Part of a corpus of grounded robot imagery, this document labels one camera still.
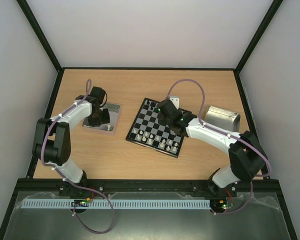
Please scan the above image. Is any black white chessboard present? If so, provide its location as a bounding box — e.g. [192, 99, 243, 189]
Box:
[125, 98, 184, 158]

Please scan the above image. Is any black metal frame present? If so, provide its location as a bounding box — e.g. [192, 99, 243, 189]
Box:
[0, 0, 297, 240]

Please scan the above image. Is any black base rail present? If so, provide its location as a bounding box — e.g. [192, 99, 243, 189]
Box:
[14, 178, 281, 198]

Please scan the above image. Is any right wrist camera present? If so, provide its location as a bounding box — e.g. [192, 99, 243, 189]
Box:
[169, 96, 180, 110]

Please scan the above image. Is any left metal tray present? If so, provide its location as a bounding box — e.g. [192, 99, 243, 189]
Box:
[82, 103, 122, 136]

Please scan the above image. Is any right metal tray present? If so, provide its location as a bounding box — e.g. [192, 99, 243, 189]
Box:
[204, 105, 241, 132]

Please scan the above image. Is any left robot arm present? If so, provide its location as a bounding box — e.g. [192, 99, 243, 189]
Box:
[32, 86, 110, 190]

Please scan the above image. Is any metal tray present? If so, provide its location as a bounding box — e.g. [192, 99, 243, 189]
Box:
[82, 103, 122, 136]
[204, 105, 241, 132]

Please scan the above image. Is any light blue cable duct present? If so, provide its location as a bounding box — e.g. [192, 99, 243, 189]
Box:
[21, 199, 211, 210]

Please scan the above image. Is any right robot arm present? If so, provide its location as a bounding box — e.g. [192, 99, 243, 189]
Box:
[157, 99, 269, 196]

